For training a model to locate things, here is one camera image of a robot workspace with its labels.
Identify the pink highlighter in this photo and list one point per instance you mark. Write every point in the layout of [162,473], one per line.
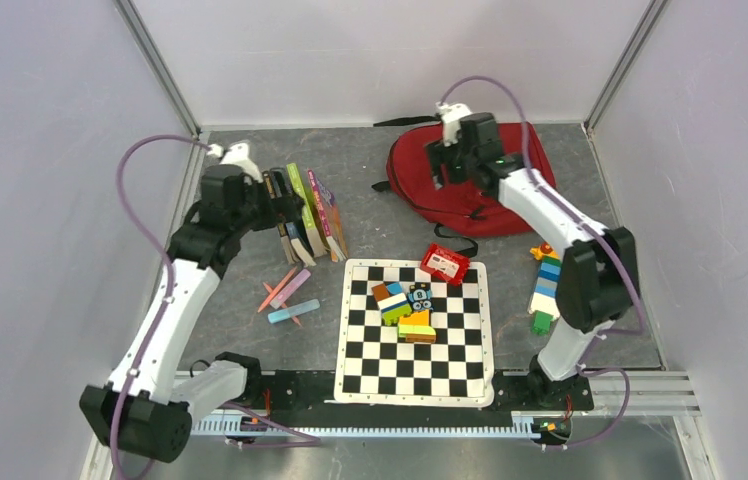
[289,288]

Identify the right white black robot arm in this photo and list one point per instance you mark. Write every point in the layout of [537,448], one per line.
[598,278]

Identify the black white chessboard mat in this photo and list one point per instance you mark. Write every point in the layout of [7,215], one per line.
[375,367]

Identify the pink purple book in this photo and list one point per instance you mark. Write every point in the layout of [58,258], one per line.
[330,219]

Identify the brown blue green block stack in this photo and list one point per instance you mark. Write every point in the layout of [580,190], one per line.
[392,302]

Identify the blue owl number block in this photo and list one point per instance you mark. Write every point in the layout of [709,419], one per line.
[420,296]

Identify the long striped block tower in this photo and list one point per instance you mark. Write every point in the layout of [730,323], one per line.
[542,305]

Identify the blue toothed cable rail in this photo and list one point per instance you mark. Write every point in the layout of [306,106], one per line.
[234,424]

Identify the light blue highlighter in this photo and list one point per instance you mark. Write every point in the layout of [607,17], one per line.
[293,311]

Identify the red backpack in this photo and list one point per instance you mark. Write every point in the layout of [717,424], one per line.
[462,208]

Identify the black orange book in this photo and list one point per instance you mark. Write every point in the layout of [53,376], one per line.
[281,225]

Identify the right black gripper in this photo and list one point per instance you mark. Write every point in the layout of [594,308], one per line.
[440,154]

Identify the red pencil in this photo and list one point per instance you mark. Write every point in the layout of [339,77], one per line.
[281,306]

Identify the green book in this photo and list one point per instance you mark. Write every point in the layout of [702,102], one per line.
[312,234]

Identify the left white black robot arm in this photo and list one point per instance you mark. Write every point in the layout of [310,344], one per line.
[141,409]

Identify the red plastic card box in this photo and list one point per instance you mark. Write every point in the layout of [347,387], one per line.
[445,264]

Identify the orange pencil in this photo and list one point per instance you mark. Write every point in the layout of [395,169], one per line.
[281,284]

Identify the green yellow orange block stack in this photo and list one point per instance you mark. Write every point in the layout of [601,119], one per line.
[416,328]

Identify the dark blue book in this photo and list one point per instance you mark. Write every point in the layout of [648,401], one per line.
[298,241]

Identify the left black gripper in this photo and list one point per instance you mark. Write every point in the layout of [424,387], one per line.
[288,208]

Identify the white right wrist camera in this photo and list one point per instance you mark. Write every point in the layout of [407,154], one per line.
[450,116]

